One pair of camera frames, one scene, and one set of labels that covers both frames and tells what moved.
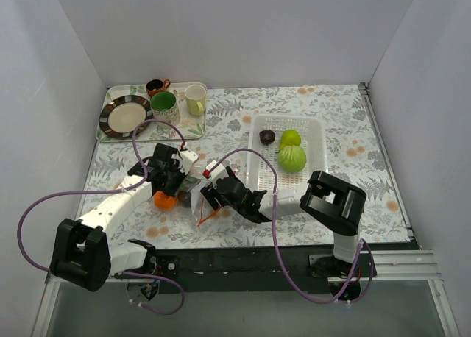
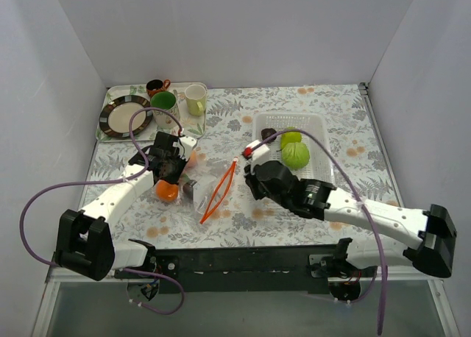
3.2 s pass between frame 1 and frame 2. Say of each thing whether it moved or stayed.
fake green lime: stayed
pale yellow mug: stayed
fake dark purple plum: stayed
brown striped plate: stayed
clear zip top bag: moved
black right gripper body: moved
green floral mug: stayed
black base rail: stayed
